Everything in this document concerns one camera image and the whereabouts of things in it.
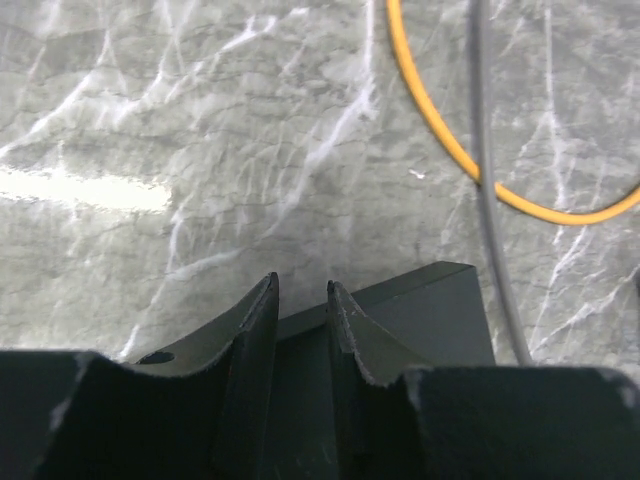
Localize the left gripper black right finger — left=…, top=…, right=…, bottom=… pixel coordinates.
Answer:
left=327, top=282, right=639, bottom=479

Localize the grey ethernet cable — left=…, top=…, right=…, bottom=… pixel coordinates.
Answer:
left=465, top=0, right=532, bottom=366

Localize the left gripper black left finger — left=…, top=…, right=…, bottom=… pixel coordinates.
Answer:
left=1, top=273, right=279, bottom=479

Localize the yellow ethernet cable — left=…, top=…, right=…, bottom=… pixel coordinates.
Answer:
left=385, top=0, right=640, bottom=227

